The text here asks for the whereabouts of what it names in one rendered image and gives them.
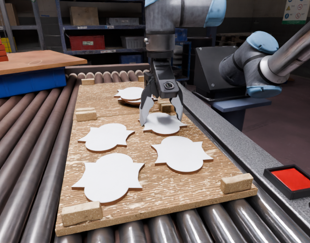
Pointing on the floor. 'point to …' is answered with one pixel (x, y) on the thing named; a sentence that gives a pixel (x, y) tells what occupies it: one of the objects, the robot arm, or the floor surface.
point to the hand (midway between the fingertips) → (162, 123)
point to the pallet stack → (232, 39)
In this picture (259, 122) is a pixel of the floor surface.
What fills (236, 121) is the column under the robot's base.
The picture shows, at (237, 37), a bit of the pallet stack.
